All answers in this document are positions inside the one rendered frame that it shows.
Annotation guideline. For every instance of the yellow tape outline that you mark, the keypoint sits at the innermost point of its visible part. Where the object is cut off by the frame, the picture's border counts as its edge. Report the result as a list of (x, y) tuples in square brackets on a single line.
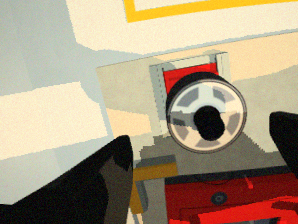
[(164, 12)]

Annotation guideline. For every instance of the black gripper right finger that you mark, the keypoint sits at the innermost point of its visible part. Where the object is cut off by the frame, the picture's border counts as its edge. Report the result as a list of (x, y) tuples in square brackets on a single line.
[(284, 132)]

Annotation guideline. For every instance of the black rubber tyre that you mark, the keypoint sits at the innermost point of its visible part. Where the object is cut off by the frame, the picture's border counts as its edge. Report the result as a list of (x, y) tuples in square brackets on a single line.
[(194, 91)]

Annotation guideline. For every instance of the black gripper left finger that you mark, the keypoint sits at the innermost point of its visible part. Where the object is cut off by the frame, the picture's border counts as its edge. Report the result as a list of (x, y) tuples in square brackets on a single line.
[(95, 191)]

